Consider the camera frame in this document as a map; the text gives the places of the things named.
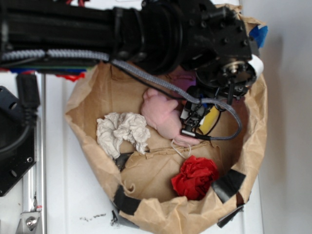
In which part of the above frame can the white plastic tray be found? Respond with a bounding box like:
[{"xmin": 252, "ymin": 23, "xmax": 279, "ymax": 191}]
[{"xmin": 45, "ymin": 0, "xmax": 264, "ymax": 234}]

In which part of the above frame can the grey braided cable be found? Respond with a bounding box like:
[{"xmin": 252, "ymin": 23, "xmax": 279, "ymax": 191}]
[{"xmin": 0, "ymin": 48, "xmax": 243, "ymax": 142}]

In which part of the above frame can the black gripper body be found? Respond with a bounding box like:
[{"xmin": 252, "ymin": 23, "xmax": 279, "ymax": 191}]
[{"xmin": 179, "ymin": 0, "xmax": 264, "ymax": 137}]

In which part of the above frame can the pink plush mouse toy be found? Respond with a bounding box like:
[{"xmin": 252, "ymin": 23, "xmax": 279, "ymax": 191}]
[{"xmin": 141, "ymin": 88, "xmax": 200, "ymax": 149}]

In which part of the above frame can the brown paper bag bin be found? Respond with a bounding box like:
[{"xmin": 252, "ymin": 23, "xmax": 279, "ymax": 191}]
[{"xmin": 65, "ymin": 63, "xmax": 268, "ymax": 234}]

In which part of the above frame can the black power plug cable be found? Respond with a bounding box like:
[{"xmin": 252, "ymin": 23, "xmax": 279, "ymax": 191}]
[{"xmin": 0, "ymin": 74, "xmax": 41, "ymax": 154}]

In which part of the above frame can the yellow sponge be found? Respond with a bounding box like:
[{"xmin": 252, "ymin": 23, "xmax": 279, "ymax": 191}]
[{"xmin": 199, "ymin": 106, "xmax": 220, "ymax": 135}]

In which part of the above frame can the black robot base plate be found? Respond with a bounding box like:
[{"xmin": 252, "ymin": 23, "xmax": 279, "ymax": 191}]
[{"xmin": 0, "ymin": 86, "xmax": 36, "ymax": 197}]

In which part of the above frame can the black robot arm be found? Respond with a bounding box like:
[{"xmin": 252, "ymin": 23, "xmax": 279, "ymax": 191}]
[{"xmin": 0, "ymin": 0, "xmax": 263, "ymax": 139}]

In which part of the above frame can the crumpled red paper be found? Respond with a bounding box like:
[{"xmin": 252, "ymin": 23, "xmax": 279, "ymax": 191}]
[{"xmin": 171, "ymin": 156, "xmax": 219, "ymax": 200}]

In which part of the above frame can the aluminium rail frame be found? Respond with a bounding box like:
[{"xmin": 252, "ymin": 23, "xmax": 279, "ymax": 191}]
[{"xmin": 16, "ymin": 72, "xmax": 47, "ymax": 234}]

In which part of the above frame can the crumpled white paper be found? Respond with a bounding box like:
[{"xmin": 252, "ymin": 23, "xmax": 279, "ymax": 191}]
[{"xmin": 96, "ymin": 112, "xmax": 151, "ymax": 159}]

